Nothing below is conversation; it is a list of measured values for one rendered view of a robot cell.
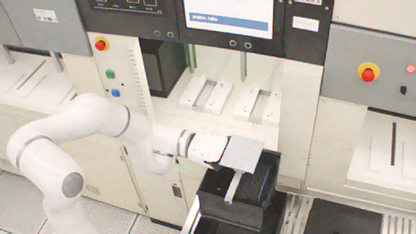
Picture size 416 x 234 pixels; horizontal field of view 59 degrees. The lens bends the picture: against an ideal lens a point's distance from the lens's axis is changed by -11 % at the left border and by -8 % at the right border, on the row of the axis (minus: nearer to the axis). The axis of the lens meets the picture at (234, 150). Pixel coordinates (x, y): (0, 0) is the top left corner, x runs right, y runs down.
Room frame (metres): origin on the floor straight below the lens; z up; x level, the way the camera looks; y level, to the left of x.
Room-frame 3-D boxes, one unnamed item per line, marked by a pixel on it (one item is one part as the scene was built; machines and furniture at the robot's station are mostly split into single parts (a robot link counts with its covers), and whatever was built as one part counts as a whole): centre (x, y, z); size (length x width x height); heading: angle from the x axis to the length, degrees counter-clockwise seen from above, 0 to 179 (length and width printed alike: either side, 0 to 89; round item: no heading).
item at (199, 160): (0.78, 0.08, 1.25); 0.11 x 0.10 x 0.07; 70
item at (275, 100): (1.34, -0.13, 0.89); 0.22 x 0.21 x 0.04; 161
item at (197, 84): (1.43, 0.13, 0.89); 0.22 x 0.21 x 0.04; 161
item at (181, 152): (0.80, 0.14, 1.25); 0.09 x 0.03 x 0.08; 160
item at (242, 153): (0.74, -0.01, 1.12); 0.24 x 0.20 x 0.32; 160
